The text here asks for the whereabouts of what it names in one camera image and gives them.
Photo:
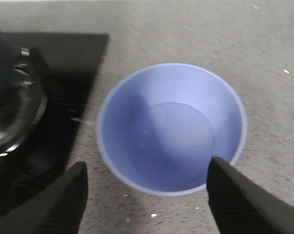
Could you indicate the right burner with pot support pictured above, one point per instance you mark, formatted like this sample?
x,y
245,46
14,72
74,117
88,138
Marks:
x,y
24,104

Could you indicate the black glass gas stove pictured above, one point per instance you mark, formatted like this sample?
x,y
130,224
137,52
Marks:
x,y
73,61

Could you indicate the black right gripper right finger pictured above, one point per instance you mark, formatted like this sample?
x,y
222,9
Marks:
x,y
239,206

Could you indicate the light blue bowl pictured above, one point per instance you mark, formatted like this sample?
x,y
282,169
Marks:
x,y
158,128

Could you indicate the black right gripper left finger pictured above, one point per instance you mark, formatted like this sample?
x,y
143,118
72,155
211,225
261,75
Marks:
x,y
58,209

